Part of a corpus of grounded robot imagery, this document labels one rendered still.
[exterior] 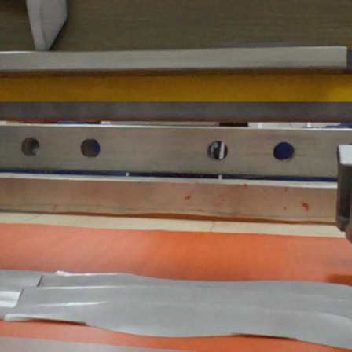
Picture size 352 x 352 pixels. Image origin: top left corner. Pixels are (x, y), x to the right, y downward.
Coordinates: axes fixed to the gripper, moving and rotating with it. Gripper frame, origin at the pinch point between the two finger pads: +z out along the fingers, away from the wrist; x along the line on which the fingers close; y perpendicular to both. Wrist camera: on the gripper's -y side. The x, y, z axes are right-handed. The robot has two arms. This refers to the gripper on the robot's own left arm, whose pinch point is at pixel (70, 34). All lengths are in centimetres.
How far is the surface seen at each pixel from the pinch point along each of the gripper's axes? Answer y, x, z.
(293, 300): -12.6, 5.5, 12.9
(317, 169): -17.1, -23.8, 9.0
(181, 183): -4.3, -16.9, 10.2
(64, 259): 0.9, -1.5, 13.6
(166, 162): -1.7, -23.8, 8.7
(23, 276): 0.7, 4.7, 12.8
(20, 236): 6.7, -7.1, 13.6
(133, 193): 0.1, -16.9, 11.3
